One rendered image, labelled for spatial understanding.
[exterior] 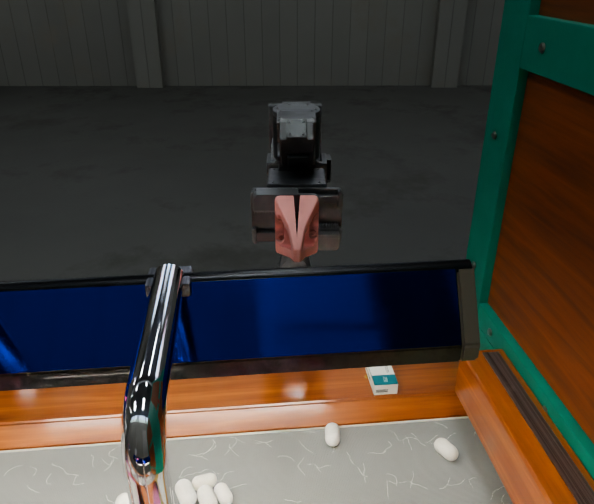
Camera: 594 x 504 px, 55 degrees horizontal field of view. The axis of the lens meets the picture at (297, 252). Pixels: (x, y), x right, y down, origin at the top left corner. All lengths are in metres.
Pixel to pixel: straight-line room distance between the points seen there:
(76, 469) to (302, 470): 0.29
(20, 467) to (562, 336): 0.69
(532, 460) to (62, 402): 0.62
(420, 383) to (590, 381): 0.29
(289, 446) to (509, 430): 0.29
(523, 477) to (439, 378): 0.27
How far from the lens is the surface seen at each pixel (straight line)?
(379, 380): 0.86
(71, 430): 0.88
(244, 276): 0.44
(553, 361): 0.75
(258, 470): 0.79
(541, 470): 0.68
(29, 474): 0.86
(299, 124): 0.62
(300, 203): 0.61
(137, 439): 0.32
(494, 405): 0.74
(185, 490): 0.76
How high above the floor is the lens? 1.33
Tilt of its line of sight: 27 degrees down
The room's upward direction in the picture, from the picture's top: straight up
